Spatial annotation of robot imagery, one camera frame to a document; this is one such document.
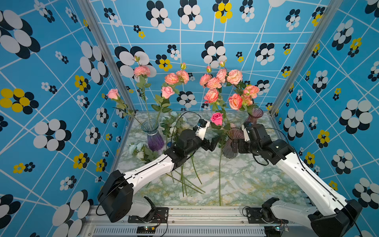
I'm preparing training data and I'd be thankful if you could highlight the aluminium front rail frame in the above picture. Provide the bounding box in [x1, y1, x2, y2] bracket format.
[80, 206, 316, 237]

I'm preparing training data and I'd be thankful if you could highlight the controller circuit board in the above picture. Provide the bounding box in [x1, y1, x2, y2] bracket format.
[136, 226, 156, 236]
[265, 226, 289, 237]

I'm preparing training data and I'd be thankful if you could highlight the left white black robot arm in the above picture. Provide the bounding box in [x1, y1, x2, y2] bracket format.
[98, 128, 220, 223]

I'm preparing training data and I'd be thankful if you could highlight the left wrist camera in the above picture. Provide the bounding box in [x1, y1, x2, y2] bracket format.
[195, 119, 211, 140]

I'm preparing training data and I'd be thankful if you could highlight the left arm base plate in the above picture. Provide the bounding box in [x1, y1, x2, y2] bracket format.
[128, 207, 169, 224]

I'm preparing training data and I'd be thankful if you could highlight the rear pink grey glass vase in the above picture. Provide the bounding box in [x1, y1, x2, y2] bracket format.
[245, 108, 264, 124]

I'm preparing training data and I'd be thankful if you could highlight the front pink grey glass vase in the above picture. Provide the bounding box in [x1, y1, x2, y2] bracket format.
[223, 128, 244, 159]

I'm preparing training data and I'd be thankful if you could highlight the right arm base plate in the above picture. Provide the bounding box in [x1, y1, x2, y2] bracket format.
[242, 206, 289, 224]

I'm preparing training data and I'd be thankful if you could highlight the corner aluminium post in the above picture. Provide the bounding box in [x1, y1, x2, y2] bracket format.
[269, 0, 343, 118]
[78, 0, 135, 110]

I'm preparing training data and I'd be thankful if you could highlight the left controller circuit board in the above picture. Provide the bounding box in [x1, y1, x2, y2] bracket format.
[136, 226, 156, 236]

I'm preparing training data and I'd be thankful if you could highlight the left corner aluminium post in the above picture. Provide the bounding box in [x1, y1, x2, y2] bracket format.
[78, 0, 135, 110]

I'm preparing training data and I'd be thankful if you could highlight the pink grey glass vase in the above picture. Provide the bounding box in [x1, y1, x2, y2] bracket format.
[223, 128, 244, 159]
[245, 108, 264, 124]

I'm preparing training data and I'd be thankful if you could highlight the single pink rose stem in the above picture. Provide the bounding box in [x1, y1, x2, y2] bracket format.
[229, 93, 253, 111]

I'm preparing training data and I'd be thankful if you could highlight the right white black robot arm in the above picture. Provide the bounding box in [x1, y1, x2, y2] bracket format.
[232, 122, 362, 237]

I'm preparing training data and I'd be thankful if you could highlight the pile of artificial flowers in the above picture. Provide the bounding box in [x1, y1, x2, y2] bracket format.
[128, 112, 208, 198]

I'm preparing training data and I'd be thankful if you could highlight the blue purple glass vase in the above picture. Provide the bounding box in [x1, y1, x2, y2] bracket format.
[141, 119, 164, 152]

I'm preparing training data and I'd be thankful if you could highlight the pink peony flower stem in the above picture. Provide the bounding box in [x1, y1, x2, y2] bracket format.
[215, 60, 245, 95]

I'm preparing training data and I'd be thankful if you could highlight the right corner aluminium post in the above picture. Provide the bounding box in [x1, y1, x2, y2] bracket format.
[269, 0, 343, 118]

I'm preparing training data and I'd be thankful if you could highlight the magenta rose stem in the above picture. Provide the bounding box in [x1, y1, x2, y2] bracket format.
[211, 112, 227, 206]

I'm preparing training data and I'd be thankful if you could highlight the right controller circuit board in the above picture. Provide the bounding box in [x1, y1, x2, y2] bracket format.
[265, 226, 289, 237]

